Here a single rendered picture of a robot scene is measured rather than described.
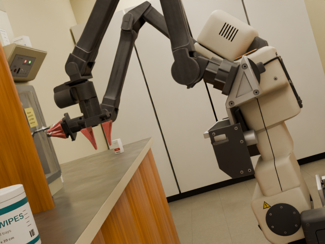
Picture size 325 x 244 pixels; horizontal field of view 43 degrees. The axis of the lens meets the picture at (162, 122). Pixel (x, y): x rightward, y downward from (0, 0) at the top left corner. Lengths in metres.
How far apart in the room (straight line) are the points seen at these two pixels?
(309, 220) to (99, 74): 3.65
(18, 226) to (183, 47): 0.61
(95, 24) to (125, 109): 3.35
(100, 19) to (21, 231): 0.62
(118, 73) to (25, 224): 0.80
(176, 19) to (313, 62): 3.61
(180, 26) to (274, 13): 3.53
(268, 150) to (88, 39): 0.64
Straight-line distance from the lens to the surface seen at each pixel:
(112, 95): 1.60
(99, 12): 1.23
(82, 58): 1.24
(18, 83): 1.72
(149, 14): 1.65
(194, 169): 4.58
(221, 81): 1.10
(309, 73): 4.67
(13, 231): 0.99
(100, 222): 1.16
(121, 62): 1.63
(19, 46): 1.54
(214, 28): 1.26
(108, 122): 1.24
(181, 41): 1.14
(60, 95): 1.29
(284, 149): 1.30
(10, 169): 1.45
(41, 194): 1.43
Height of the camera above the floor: 1.19
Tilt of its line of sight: 4 degrees down
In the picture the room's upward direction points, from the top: 17 degrees counter-clockwise
